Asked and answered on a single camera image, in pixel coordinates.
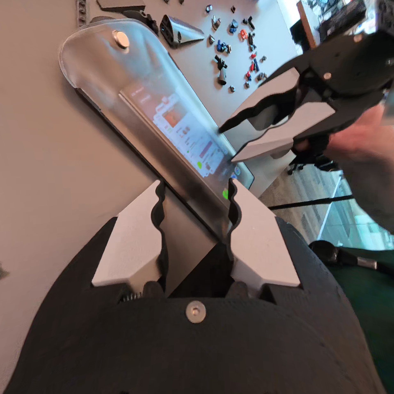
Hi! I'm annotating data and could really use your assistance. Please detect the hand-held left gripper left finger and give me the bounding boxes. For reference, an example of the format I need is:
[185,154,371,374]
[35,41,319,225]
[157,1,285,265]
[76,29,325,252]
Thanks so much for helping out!
[91,179,169,297]

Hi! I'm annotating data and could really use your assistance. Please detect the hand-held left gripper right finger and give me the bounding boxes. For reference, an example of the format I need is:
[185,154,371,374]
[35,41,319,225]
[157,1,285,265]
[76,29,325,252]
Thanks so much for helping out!
[226,178,301,297]

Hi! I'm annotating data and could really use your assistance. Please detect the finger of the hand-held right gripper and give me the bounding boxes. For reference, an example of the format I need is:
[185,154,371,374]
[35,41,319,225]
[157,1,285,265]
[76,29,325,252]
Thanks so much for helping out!
[218,66,301,134]
[230,100,337,164]

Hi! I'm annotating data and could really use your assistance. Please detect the dark grey lego beam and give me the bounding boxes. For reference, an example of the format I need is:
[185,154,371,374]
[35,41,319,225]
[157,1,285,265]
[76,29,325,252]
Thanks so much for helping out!
[75,0,90,29]

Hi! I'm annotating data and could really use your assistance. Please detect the scattered small lego parts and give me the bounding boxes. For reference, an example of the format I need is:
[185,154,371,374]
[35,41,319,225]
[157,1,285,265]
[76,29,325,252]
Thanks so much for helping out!
[205,3,268,93]

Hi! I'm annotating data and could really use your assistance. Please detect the grey curved lego panel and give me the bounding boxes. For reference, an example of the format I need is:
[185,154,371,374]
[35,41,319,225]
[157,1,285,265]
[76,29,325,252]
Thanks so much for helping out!
[159,14,205,49]

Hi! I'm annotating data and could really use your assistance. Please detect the person's right hand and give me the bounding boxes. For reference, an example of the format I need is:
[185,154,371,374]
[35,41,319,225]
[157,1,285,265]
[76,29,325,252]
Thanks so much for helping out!
[326,108,394,173]

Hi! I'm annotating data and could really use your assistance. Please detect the black chair wheel base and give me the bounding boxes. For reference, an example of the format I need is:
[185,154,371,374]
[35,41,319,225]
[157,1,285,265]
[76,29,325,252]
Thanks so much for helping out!
[287,154,339,176]

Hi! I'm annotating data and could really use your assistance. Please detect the black rod with metal band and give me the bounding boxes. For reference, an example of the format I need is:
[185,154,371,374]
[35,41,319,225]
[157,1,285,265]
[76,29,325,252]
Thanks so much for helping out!
[309,240,394,277]

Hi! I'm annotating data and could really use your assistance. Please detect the smartphone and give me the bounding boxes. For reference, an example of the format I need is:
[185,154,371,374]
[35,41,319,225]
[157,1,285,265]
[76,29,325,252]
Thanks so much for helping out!
[75,78,255,244]

